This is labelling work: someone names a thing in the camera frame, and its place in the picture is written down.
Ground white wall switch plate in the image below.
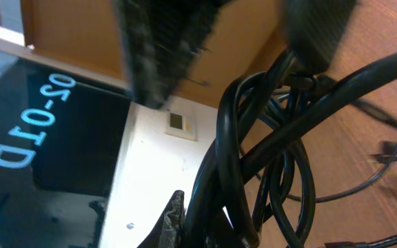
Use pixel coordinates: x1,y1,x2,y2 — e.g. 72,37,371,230
165,111,197,141

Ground black usb cables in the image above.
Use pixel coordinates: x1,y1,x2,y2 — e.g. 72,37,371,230
181,46,397,248

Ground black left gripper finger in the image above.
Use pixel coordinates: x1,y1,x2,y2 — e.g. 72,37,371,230
138,190,185,248

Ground dark glass window panel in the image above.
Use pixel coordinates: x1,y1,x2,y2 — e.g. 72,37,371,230
0,52,130,248

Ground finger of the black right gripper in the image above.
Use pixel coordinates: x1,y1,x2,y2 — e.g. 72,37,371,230
114,0,228,109
283,0,357,74

